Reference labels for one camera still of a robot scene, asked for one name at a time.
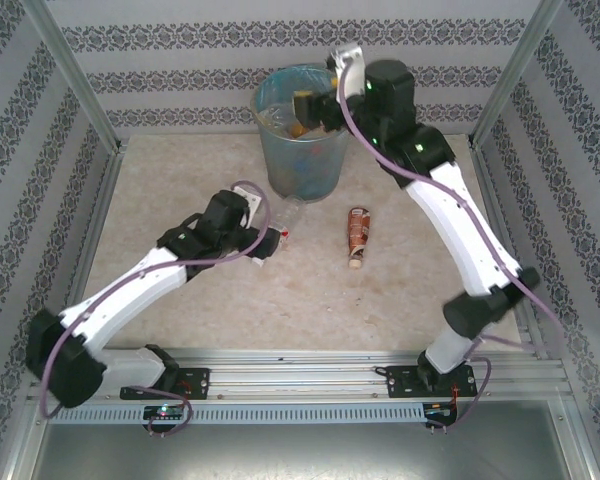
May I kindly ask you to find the white slotted cable duct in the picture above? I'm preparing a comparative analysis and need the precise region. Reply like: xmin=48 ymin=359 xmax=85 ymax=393
xmin=47 ymin=403 xmax=426 ymax=424

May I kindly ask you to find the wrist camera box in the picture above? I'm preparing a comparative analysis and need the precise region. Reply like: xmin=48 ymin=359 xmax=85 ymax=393
xmin=229 ymin=182 xmax=262 ymax=221
xmin=327 ymin=43 xmax=366 ymax=94

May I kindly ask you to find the blue plastic bin liner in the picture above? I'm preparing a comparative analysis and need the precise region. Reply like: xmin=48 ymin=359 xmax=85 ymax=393
xmin=253 ymin=64 xmax=339 ymax=129

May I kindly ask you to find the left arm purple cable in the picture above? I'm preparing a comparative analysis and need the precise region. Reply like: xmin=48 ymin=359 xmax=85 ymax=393
xmin=39 ymin=180 xmax=272 ymax=437

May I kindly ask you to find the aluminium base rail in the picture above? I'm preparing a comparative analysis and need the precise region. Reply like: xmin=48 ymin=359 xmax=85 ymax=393
xmin=27 ymin=348 xmax=574 ymax=401

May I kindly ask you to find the brown chocolate drink bottle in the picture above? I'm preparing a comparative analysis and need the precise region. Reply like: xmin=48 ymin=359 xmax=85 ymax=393
xmin=347 ymin=207 xmax=374 ymax=271

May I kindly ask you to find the aluminium side rail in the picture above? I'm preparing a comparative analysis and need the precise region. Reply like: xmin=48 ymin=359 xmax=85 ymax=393
xmin=469 ymin=144 xmax=550 ymax=360
xmin=47 ymin=142 xmax=129 ymax=365

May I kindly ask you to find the grey mesh waste bin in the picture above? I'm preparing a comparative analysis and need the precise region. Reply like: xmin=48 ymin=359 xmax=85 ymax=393
xmin=252 ymin=63 xmax=351 ymax=202

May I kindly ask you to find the aluminium frame post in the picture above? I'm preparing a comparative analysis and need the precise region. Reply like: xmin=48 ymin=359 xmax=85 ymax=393
xmin=22 ymin=0 xmax=122 ymax=152
xmin=469 ymin=0 xmax=565 ymax=149

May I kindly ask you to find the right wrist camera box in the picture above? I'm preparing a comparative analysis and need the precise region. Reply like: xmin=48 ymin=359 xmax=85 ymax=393
xmin=327 ymin=43 xmax=366 ymax=94

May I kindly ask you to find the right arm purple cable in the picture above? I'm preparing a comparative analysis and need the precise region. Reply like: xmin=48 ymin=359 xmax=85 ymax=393
xmin=337 ymin=59 xmax=566 ymax=436

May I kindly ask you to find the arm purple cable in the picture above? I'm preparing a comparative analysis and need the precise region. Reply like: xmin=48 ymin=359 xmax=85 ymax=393
xmin=39 ymin=180 xmax=272 ymax=437
xmin=337 ymin=59 xmax=566 ymax=436

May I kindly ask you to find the grey steel sheet panel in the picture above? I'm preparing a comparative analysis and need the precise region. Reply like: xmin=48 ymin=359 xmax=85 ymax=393
xmin=29 ymin=422 xmax=591 ymax=480

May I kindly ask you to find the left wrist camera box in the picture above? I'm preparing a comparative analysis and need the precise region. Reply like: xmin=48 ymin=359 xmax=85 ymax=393
xmin=229 ymin=182 xmax=262 ymax=221

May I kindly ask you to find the clear bottle white red label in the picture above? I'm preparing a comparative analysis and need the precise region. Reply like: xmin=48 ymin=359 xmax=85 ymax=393
xmin=252 ymin=196 xmax=307 ymax=267

